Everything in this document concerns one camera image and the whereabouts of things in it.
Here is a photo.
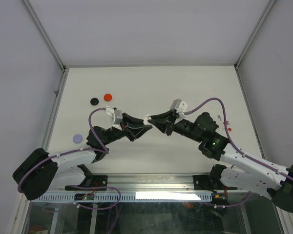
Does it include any black earbud case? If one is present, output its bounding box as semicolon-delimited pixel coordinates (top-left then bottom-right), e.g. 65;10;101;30
90;97;99;106

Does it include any red earbud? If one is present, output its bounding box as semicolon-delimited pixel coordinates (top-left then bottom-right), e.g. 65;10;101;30
225;120;232;132

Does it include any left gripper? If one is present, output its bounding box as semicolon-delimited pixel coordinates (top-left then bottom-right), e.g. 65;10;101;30
102;113;152;146

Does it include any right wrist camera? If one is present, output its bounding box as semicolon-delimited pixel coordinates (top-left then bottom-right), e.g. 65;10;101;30
170;99;188;118

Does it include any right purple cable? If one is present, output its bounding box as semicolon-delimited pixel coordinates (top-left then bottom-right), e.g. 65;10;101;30
185;97;293;209

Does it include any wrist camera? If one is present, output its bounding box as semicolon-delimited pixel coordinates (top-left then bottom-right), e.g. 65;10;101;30
170;99;188;118
105;106;123;130

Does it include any aluminium mounting rail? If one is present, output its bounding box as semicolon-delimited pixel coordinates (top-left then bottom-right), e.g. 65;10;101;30
48;172;259;195

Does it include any red earbud case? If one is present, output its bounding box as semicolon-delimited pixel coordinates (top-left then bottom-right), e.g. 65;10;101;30
104;93;113;102

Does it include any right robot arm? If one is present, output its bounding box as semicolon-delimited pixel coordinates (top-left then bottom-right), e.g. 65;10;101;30
144;111;293;213

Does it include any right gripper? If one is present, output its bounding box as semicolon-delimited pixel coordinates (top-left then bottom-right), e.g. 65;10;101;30
148;110;203;143

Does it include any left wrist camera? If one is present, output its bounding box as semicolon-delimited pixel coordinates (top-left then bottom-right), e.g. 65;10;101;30
105;106;123;130

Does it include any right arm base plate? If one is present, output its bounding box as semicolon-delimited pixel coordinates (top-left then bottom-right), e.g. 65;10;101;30
192;174;217;191

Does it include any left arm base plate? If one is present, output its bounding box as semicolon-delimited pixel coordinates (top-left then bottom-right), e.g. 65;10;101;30
64;175;108;191

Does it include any slotted cable duct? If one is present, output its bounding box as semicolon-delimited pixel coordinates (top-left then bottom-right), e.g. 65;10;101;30
34;192;212;203

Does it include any purple earbud case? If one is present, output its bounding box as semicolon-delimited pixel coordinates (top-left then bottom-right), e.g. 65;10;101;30
72;134;83;144

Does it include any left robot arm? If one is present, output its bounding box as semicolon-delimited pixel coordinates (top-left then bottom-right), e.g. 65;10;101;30
12;110;152;200

